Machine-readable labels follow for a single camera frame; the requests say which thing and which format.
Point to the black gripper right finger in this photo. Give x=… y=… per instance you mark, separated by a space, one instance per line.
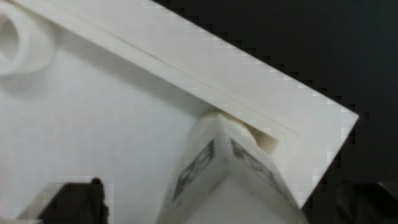
x=367 y=203

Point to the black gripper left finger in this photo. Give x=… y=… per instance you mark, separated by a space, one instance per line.
x=78 y=206

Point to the white table leg with tag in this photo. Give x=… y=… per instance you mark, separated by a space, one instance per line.
x=229 y=189

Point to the white square tabletop part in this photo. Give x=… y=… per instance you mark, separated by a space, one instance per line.
x=117 y=73

